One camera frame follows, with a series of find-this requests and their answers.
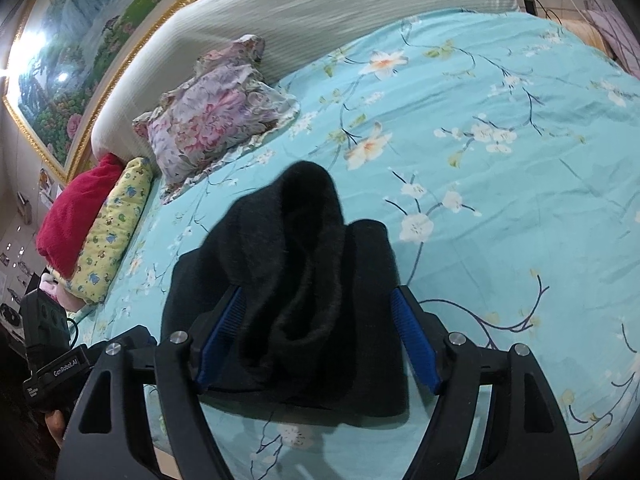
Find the red plush blanket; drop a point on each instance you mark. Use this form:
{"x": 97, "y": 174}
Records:
{"x": 75, "y": 210}

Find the gold framed landscape painting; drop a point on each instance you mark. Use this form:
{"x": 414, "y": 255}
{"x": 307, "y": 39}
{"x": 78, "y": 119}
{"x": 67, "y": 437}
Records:
{"x": 75, "y": 45}

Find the white padded headboard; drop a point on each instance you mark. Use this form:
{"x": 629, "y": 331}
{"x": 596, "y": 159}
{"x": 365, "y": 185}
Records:
{"x": 325, "y": 5}

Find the black pants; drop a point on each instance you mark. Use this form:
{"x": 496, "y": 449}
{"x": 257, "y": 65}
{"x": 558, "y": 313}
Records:
{"x": 300, "y": 310}

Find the yellow printed pillow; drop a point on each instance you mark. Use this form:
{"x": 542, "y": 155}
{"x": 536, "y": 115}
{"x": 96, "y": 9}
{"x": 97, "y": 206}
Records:
{"x": 110, "y": 230}

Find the purple floral ruffled pillow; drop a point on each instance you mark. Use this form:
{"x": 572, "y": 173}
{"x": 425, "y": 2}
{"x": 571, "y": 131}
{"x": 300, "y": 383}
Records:
{"x": 215, "y": 115}

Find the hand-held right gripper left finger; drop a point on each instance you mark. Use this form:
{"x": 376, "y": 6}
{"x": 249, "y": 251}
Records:
{"x": 220, "y": 340}

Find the pink striped cloth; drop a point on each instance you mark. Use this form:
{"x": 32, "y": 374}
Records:
{"x": 615, "y": 30}

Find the person's left hand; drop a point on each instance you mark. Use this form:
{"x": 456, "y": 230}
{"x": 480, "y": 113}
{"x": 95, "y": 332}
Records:
{"x": 54, "y": 425}

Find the black charger plug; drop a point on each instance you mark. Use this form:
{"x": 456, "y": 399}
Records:
{"x": 529, "y": 4}

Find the light wooden nightstand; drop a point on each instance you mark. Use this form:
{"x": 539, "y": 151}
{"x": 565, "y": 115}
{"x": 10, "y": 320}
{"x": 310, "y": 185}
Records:
{"x": 592, "y": 36}

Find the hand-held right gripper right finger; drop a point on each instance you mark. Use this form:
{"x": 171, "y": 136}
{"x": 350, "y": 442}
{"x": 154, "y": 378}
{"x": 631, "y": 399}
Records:
{"x": 412, "y": 340}

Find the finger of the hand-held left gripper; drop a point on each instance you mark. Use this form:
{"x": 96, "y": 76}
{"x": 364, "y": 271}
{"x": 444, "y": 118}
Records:
{"x": 132, "y": 336}

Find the blue floral bed sheet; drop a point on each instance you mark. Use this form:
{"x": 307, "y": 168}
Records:
{"x": 500, "y": 185}

